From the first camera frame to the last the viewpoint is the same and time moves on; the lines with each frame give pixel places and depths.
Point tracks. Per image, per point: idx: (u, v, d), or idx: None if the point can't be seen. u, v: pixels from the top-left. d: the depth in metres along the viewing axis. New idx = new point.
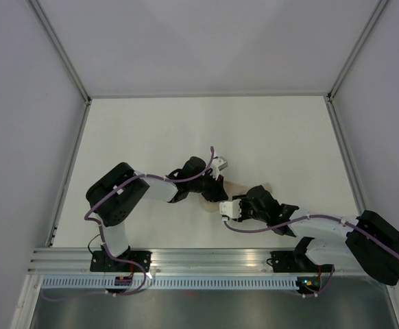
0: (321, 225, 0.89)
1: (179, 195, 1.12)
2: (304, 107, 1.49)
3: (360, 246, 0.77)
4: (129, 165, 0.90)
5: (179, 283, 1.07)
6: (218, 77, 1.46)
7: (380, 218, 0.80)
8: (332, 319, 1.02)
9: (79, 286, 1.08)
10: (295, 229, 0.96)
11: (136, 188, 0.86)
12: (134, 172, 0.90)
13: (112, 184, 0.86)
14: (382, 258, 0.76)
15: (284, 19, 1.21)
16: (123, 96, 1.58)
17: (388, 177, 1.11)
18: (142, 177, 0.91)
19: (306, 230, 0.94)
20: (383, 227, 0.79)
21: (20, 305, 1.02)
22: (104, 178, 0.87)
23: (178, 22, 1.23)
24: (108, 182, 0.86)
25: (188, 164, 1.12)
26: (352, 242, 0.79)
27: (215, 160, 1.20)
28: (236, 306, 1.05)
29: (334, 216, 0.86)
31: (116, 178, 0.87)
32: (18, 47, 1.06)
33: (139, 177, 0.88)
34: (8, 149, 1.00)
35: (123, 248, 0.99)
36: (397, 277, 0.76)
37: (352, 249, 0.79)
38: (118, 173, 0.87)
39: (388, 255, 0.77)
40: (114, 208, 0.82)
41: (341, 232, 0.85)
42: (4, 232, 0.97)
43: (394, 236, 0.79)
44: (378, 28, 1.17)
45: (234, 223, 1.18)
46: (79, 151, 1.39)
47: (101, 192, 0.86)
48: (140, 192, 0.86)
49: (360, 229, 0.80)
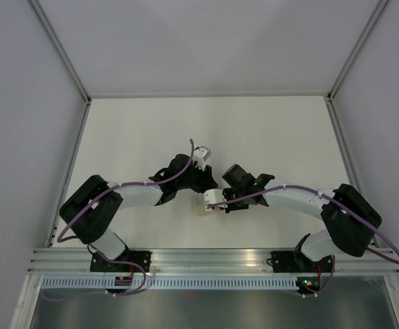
0: (295, 194, 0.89)
1: (167, 196, 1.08)
2: (304, 107, 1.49)
3: (334, 217, 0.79)
4: (101, 177, 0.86)
5: (179, 283, 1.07)
6: (217, 77, 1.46)
7: (355, 191, 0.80)
8: (332, 319, 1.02)
9: (79, 286, 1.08)
10: (269, 200, 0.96)
11: (110, 202, 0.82)
12: (107, 184, 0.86)
13: (83, 200, 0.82)
14: (354, 230, 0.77)
15: (284, 19, 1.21)
16: (123, 96, 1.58)
17: (388, 177, 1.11)
18: (116, 188, 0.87)
19: (281, 200, 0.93)
20: (358, 200, 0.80)
21: (20, 305, 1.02)
22: (75, 195, 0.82)
23: (178, 22, 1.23)
24: (80, 198, 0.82)
25: (173, 162, 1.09)
26: (328, 214, 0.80)
27: (197, 151, 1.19)
28: (236, 306, 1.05)
29: (310, 188, 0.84)
31: (88, 193, 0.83)
32: (17, 47, 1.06)
33: (113, 189, 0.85)
34: (8, 149, 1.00)
35: (121, 249, 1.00)
36: (363, 249, 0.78)
37: (325, 219, 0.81)
38: (90, 188, 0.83)
39: (360, 227, 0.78)
40: (90, 224, 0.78)
41: (317, 203, 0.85)
42: (4, 232, 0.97)
43: (368, 210, 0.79)
44: (378, 27, 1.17)
45: (234, 223, 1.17)
46: (79, 151, 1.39)
47: (73, 209, 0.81)
48: (114, 206, 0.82)
49: (336, 201, 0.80)
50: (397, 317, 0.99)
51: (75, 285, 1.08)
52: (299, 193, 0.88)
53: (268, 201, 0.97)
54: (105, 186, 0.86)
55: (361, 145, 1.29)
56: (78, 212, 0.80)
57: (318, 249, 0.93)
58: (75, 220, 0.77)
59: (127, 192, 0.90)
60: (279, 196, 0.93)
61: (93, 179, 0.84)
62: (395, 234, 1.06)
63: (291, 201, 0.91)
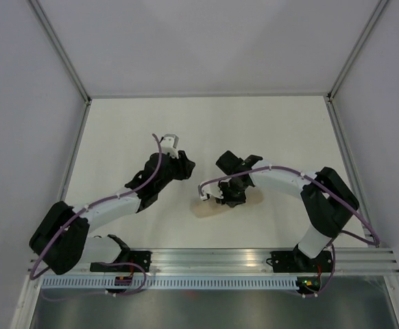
0: (279, 174, 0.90)
1: (147, 200, 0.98)
2: (304, 107, 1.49)
3: (312, 197, 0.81)
4: (64, 203, 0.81)
5: (179, 283, 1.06)
6: (217, 77, 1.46)
7: (336, 175, 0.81)
8: (332, 319, 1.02)
9: (79, 286, 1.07)
10: (255, 179, 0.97)
11: (75, 230, 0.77)
12: (73, 209, 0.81)
13: (51, 230, 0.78)
14: (330, 212, 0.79)
15: (284, 19, 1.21)
16: (123, 96, 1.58)
17: (388, 177, 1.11)
18: (83, 213, 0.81)
19: (266, 181, 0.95)
20: (338, 183, 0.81)
21: (20, 305, 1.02)
22: (41, 227, 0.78)
23: (178, 22, 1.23)
24: (45, 230, 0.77)
25: (149, 164, 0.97)
26: (308, 193, 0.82)
27: (164, 140, 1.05)
28: (236, 306, 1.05)
29: (293, 169, 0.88)
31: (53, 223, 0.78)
32: (18, 47, 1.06)
33: (78, 214, 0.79)
34: (9, 149, 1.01)
35: (117, 251, 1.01)
36: (339, 230, 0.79)
37: (305, 199, 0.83)
38: (54, 218, 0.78)
39: (338, 208, 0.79)
40: (59, 256, 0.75)
41: (298, 183, 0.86)
42: (4, 232, 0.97)
43: (346, 193, 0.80)
44: (378, 27, 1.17)
45: (234, 222, 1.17)
46: (79, 151, 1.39)
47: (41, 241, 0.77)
48: (82, 233, 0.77)
49: (317, 183, 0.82)
50: (397, 317, 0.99)
51: (75, 286, 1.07)
52: (284, 173, 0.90)
53: (254, 181, 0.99)
54: (70, 212, 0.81)
55: (361, 145, 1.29)
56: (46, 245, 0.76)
57: (311, 241, 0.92)
58: (43, 254, 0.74)
59: (97, 213, 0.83)
60: (263, 177, 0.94)
61: (56, 208, 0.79)
62: (395, 234, 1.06)
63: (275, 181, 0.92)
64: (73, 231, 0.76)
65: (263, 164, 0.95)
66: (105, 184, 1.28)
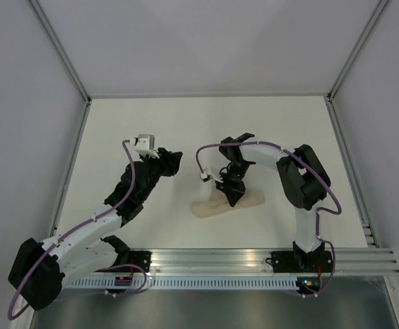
0: (264, 149, 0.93)
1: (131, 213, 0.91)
2: (304, 106, 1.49)
3: (286, 166, 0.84)
4: (33, 240, 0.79)
5: (179, 283, 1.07)
6: (216, 77, 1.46)
7: (312, 152, 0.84)
8: (332, 319, 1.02)
9: (79, 286, 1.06)
10: (245, 153, 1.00)
11: (44, 271, 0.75)
12: (42, 245, 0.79)
13: (24, 269, 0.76)
14: (301, 181, 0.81)
15: (284, 19, 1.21)
16: (123, 96, 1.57)
17: (388, 176, 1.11)
18: (53, 250, 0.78)
19: (254, 155, 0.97)
20: (312, 159, 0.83)
21: (20, 305, 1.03)
22: (14, 266, 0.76)
23: (177, 22, 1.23)
24: (17, 270, 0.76)
25: (124, 177, 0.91)
26: (282, 164, 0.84)
27: (136, 144, 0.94)
28: (236, 306, 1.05)
29: (275, 144, 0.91)
31: (24, 264, 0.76)
32: (18, 47, 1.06)
33: (48, 253, 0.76)
34: (9, 148, 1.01)
35: (112, 258, 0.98)
36: (308, 201, 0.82)
37: (280, 169, 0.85)
38: (23, 258, 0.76)
39: (309, 181, 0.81)
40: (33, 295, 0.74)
41: (277, 156, 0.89)
42: (4, 231, 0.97)
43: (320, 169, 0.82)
44: (378, 28, 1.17)
45: (234, 222, 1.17)
46: (79, 151, 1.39)
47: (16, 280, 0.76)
48: (54, 269, 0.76)
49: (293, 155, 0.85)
50: (397, 317, 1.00)
51: (75, 286, 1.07)
52: (268, 147, 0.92)
53: (243, 155, 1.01)
54: (40, 247, 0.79)
55: (362, 145, 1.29)
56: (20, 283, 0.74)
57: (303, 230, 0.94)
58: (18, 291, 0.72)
59: (68, 246, 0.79)
60: (249, 150, 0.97)
61: (25, 247, 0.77)
62: (395, 234, 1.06)
63: (259, 155, 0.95)
64: (42, 272, 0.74)
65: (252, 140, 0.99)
66: (105, 184, 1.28)
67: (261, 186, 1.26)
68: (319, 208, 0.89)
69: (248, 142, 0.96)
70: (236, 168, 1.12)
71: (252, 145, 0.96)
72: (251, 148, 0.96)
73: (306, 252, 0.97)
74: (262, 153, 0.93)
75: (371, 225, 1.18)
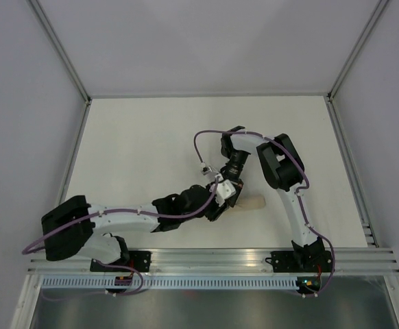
0: (250, 138, 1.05)
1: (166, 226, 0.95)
2: (304, 106, 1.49)
3: (264, 150, 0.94)
4: (84, 199, 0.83)
5: (179, 283, 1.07)
6: (217, 77, 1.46)
7: (289, 140, 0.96)
8: (332, 319, 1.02)
9: (79, 286, 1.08)
10: (234, 144, 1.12)
11: (76, 231, 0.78)
12: (88, 208, 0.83)
13: (62, 218, 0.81)
14: (276, 164, 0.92)
15: (284, 19, 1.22)
16: (123, 96, 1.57)
17: (388, 176, 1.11)
18: (94, 216, 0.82)
19: (242, 144, 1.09)
20: (290, 145, 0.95)
21: (20, 305, 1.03)
22: (57, 210, 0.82)
23: (178, 22, 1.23)
24: (57, 215, 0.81)
25: (184, 192, 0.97)
26: (261, 147, 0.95)
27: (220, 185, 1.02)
28: (236, 306, 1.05)
29: (258, 133, 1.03)
31: (65, 213, 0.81)
32: (18, 47, 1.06)
33: (89, 217, 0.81)
34: (9, 148, 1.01)
35: (113, 256, 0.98)
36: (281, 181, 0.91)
37: (259, 153, 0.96)
38: (69, 208, 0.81)
39: (284, 165, 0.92)
40: (55, 246, 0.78)
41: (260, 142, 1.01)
42: (4, 231, 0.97)
43: (295, 155, 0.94)
44: (377, 28, 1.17)
45: (234, 222, 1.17)
46: (79, 151, 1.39)
47: (51, 223, 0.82)
48: (83, 236, 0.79)
49: (273, 142, 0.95)
50: (397, 317, 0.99)
51: (75, 286, 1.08)
52: (253, 137, 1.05)
53: (234, 145, 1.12)
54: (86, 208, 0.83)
55: (362, 145, 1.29)
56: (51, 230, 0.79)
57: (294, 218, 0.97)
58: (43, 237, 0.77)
59: (107, 222, 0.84)
60: (238, 140, 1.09)
61: (75, 201, 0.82)
62: (395, 233, 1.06)
63: (246, 144, 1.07)
64: (75, 230, 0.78)
65: (243, 131, 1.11)
66: (105, 184, 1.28)
67: (262, 186, 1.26)
68: (298, 190, 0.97)
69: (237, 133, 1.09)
70: (234, 159, 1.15)
71: (240, 136, 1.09)
72: (239, 138, 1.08)
73: (303, 248, 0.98)
74: (248, 140, 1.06)
75: (371, 225, 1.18)
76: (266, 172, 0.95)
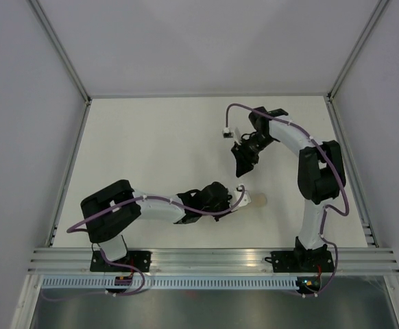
0: (293, 132, 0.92)
1: (188, 218, 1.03)
2: (304, 106, 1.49)
3: (309, 157, 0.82)
4: (128, 183, 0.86)
5: (179, 283, 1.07)
6: (217, 76, 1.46)
7: (339, 151, 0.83)
8: (332, 319, 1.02)
9: (79, 286, 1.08)
10: (273, 130, 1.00)
11: (125, 213, 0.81)
12: (132, 192, 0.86)
13: (105, 201, 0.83)
14: (316, 175, 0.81)
15: (284, 18, 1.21)
16: (123, 96, 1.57)
17: (388, 176, 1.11)
18: (139, 200, 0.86)
19: (282, 135, 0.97)
20: (336, 157, 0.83)
21: (21, 305, 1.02)
22: (99, 192, 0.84)
23: (178, 21, 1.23)
24: (102, 198, 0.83)
25: (209, 190, 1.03)
26: (304, 153, 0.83)
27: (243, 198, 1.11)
28: (236, 306, 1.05)
29: (305, 130, 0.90)
31: (110, 196, 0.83)
32: (18, 46, 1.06)
33: (135, 200, 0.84)
34: (9, 147, 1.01)
35: (117, 254, 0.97)
36: (316, 194, 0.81)
37: (301, 155, 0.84)
38: (114, 191, 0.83)
39: (325, 177, 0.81)
40: (102, 227, 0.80)
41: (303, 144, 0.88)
42: (5, 231, 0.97)
43: (340, 168, 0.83)
44: (378, 27, 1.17)
45: (234, 222, 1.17)
46: (79, 151, 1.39)
47: (93, 205, 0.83)
48: (131, 218, 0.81)
49: (319, 149, 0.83)
50: (398, 317, 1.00)
51: (75, 285, 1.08)
52: (297, 133, 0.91)
53: (270, 131, 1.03)
54: (129, 192, 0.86)
55: (361, 144, 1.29)
56: (96, 212, 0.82)
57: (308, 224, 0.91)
58: (88, 218, 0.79)
59: (149, 206, 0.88)
60: (277, 128, 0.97)
61: (120, 184, 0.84)
62: (395, 233, 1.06)
63: (284, 136, 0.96)
64: (124, 212, 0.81)
65: (285, 118, 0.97)
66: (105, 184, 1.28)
67: (262, 186, 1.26)
68: (326, 207, 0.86)
69: (279, 119, 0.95)
70: (258, 138, 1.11)
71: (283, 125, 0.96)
72: (279, 125, 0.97)
73: (306, 249, 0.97)
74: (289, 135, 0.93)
75: (371, 225, 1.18)
76: (302, 178, 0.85)
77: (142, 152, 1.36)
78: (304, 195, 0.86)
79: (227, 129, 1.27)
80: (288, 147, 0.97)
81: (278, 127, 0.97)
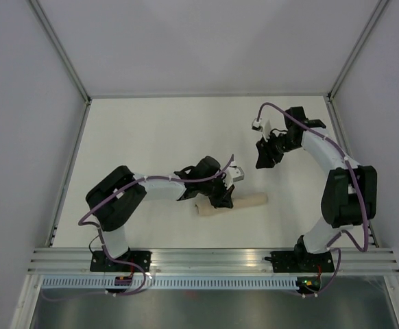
0: (327, 148, 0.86)
1: (189, 192, 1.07)
2: (304, 106, 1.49)
3: (340, 180, 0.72)
4: (127, 168, 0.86)
5: (179, 283, 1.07)
6: (217, 76, 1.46)
7: (374, 178, 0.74)
8: (332, 319, 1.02)
9: (79, 286, 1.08)
10: (306, 141, 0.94)
11: (131, 195, 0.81)
12: (133, 175, 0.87)
13: (109, 189, 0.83)
14: (341, 201, 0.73)
15: (284, 18, 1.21)
16: (123, 96, 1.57)
17: (388, 176, 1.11)
18: (141, 181, 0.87)
19: (314, 148, 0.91)
20: (369, 184, 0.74)
21: (20, 305, 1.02)
22: (101, 182, 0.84)
23: (177, 22, 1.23)
24: (106, 186, 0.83)
25: (203, 162, 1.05)
26: (334, 173, 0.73)
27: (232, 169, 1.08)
28: (236, 306, 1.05)
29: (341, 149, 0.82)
31: (112, 183, 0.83)
32: (18, 47, 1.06)
33: (138, 182, 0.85)
34: (9, 147, 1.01)
35: (121, 251, 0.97)
36: (337, 219, 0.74)
37: (329, 176, 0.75)
38: (115, 178, 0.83)
39: (352, 204, 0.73)
40: (112, 214, 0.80)
41: (335, 164, 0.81)
42: (5, 231, 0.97)
43: (370, 197, 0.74)
44: (378, 27, 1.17)
45: (234, 222, 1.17)
46: (79, 151, 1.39)
47: (99, 196, 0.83)
48: (138, 198, 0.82)
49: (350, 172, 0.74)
50: (398, 317, 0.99)
51: (75, 285, 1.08)
52: (331, 150, 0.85)
53: (301, 140, 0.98)
54: (130, 177, 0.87)
55: (362, 144, 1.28)
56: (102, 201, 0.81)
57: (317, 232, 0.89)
58: (97, 209, 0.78)
59: (151, 186, 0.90)
60: (310, 140, 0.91)
61: (120, 170, 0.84)
62: (395, 233, 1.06)
63: (316, 149, 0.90)
64: (131, 195, 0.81)
65: (321, 131, 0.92)
66: None
67: (262, 186, 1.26)
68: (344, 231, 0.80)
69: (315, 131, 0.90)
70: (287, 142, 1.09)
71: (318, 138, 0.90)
72: (312, 137, 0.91)
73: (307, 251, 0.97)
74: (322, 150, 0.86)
75: (371, 225, 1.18)
76: (326, 197, 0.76)
77: (142, 152, 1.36)
78: (324, 215, 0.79)
79: (258, 121, 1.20)
80: (317, 162, 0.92)
81: (312, 139, 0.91)
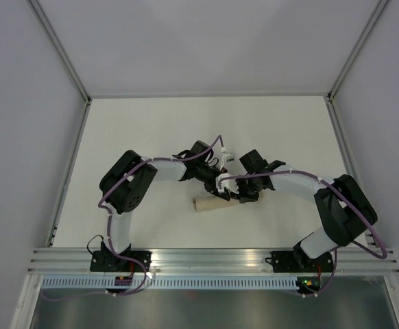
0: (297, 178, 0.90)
1: (189, 173, 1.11)
2: (304, 106, 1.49)
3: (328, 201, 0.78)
4: (135, 152, 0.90)
5: (179, 283, 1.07)
6: (216, 76, 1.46)
7: (354, 183, 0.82)
8: (332, 319, 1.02)
9: (79, 286, 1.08)
10: (277, 183, 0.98)
11: (143, 173, 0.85)
12: (141, 159, 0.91)
13: (121, 173, 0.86)
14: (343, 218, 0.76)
15: (284, 18, 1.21)
16: (123, 96, 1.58)
17: (388, 177, 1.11)
18: (149, 163, 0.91)
19: (286, 184, 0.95)
20: (354, 191, 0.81)
21: (21, 305, 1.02)
22: (114, 168, 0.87)
23: (177, 22, 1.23)
24: (118, 171, 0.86)
25: (195, 144, 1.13)
26: (321, 195, 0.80)
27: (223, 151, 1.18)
28: (236, 306, 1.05)
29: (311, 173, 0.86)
31: (123, 168, 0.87)
32: (18, 48, 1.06)
33: (147, 162, 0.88)
34: (10, 148, 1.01)
35: (124, 245, 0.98)
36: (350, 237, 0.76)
37: (318, 201, 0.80)
38: (125, 162, 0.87)
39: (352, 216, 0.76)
40: (127, 194, 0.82)
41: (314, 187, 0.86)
42: (4, 232, 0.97)
43: (362, 203, 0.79)
44: (378, 28, 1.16)
45: (233, 222, 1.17)
46: (80, 151, 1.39)
47: (112, 181, 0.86)
48: (149, 176, 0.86)
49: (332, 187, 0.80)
50: (397, 317, 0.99)
51: (75, 285, 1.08)
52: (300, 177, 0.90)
53: (274, 184, 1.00)
54: (139, 160, 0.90)
55: (362, 144, 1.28)
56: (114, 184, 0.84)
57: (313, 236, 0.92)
58: (111, 191, 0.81)
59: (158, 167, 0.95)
60: (282, 180, 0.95)
61: (129, 155, 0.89)
62: (395, 234, 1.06)
63: (291, 185, 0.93)
64: (142, 173, 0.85)
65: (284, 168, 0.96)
66: None
67: None
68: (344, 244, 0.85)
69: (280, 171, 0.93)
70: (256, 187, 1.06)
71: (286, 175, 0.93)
72: (282, 177, 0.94)
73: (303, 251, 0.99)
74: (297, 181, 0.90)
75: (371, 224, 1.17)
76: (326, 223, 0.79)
77: (142, 152, 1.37)
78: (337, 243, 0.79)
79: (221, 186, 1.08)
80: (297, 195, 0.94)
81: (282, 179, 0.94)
